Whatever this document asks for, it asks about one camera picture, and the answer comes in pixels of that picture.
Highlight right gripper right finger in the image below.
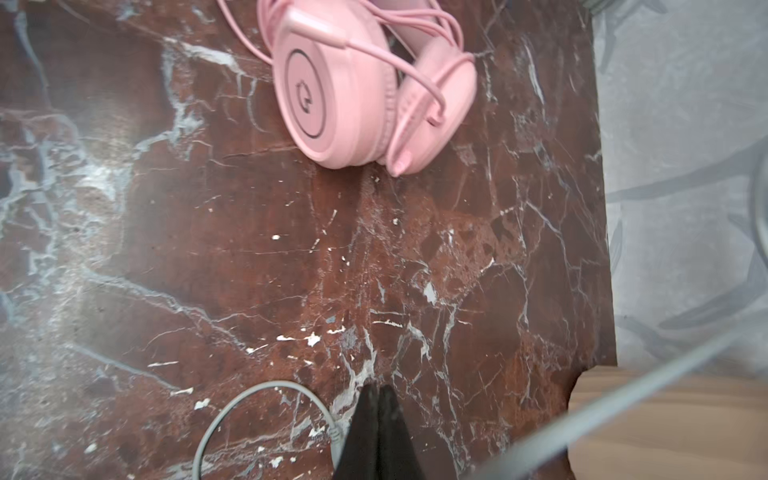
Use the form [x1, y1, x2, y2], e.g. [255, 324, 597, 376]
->
[377, 385, 425, 480]

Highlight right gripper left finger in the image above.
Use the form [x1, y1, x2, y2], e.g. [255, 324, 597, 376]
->
[332, 383, 379, 480]

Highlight grey white headphone cable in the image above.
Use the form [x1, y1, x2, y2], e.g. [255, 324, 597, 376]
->
[191, 311, 768, 480]

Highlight pink headphones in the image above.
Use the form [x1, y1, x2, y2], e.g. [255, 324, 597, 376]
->
[257, 1, 477, 177]

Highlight pink headphone cable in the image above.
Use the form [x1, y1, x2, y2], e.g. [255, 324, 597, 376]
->
[215, 0, 479, 127]

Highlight beige flower pot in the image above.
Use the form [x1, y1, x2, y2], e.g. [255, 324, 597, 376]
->
[568, 375, 767, 479]

